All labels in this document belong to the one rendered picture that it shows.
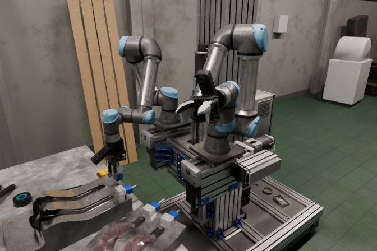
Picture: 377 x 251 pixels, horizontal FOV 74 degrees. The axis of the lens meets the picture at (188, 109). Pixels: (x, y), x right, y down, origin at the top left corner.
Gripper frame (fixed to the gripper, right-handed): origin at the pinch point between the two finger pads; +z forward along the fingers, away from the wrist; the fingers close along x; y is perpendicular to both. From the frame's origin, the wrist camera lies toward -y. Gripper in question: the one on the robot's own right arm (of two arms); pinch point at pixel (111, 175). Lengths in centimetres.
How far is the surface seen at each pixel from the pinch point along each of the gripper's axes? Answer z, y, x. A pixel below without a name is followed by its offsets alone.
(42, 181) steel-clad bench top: 14.4, -26.3, 39.8
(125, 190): 2.6, 1.5, -12.8
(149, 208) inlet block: 4.4, 5.0, -28.9
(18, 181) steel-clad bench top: 15, -37, 49
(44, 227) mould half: 0.3, -35.1, -16.5
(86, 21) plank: -74, 58, 182
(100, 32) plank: -62, 72, 180
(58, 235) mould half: 5.5, -31.1, -17.8
